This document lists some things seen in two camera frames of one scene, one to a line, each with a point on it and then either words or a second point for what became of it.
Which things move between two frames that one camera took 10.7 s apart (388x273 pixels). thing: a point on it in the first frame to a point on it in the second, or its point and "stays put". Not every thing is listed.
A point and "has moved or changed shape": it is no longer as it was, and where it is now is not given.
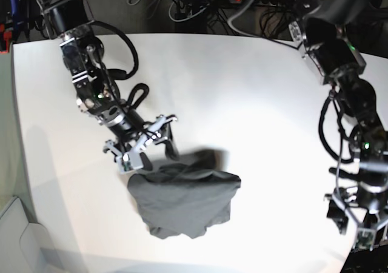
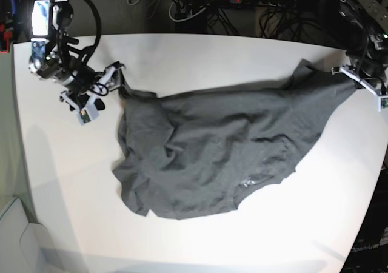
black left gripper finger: [147, 164] to [99, 104]
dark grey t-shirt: [184, 195] has moved or changed shape
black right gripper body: [368, 194] to [370, 70]
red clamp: [7, 36] stays put
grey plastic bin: [25, 247] stays put
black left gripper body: [157, 130] to [85, 79]
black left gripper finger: [170, 150] to [124, 90]
